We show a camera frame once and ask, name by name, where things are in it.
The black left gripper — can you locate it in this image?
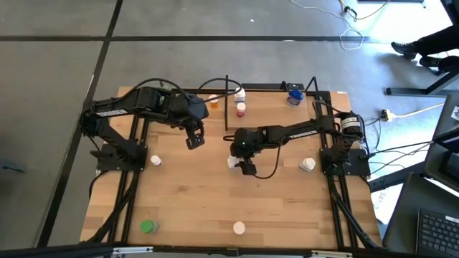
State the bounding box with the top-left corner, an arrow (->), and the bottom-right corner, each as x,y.
171,93 -> 210,151

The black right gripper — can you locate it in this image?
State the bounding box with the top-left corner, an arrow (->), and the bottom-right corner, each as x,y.
229,128 -> 261,176

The green bottle green cap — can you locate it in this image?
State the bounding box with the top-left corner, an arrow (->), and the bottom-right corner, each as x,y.
139,219 -> 160,235

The potted green succulent plant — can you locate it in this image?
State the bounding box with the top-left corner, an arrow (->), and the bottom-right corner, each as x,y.
157,82 -> 173,107

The blue-capped white bottle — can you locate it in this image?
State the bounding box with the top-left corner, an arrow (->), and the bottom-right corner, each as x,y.
285,88 -> 305,108

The white paper sheet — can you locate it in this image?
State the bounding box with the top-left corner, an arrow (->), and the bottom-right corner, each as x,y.
371,186 -> 395,225

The white power strip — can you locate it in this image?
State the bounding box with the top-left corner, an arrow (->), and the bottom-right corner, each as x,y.
380,108 -> 396,123

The black rig beam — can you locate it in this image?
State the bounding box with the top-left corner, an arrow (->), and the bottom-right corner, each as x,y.
0,242 -> 459,258

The person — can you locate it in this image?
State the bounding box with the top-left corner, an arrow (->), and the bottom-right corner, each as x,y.
390,23 -> 459,75

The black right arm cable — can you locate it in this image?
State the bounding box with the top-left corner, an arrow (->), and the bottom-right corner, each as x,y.
250,141 -> 286,180

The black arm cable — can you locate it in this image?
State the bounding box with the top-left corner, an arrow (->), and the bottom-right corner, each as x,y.
196,77 -> 243,105
250,141 -> 286,180

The wooden shelf black metal frame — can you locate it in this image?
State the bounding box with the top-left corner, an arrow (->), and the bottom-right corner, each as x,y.
224,74 -> 323,133

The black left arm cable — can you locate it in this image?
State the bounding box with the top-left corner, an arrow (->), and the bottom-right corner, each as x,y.
196,77 -> 243,105

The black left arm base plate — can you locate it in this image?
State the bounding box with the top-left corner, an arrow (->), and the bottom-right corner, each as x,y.
95,142 -> 148,172

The black flat bracket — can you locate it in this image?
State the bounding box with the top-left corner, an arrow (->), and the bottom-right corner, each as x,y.
239,82 -> 306,92

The black aluminium table frame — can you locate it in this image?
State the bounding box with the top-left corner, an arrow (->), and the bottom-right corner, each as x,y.
80,85 -> 383,252

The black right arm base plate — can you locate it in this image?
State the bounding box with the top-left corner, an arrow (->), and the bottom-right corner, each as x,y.
320,148 -> 371,177

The white floor cable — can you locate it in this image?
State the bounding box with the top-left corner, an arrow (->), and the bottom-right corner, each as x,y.
288,0 -> 365,51

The yellow extension cable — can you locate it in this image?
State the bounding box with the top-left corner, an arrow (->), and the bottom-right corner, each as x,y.
392,102 -> 445,119

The black desk frame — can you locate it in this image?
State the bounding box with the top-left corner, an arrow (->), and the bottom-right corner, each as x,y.
385,67 -> 459,97

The black floor cable with plug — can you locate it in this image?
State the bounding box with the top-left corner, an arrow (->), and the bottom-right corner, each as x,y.
339,0 -> 392,21

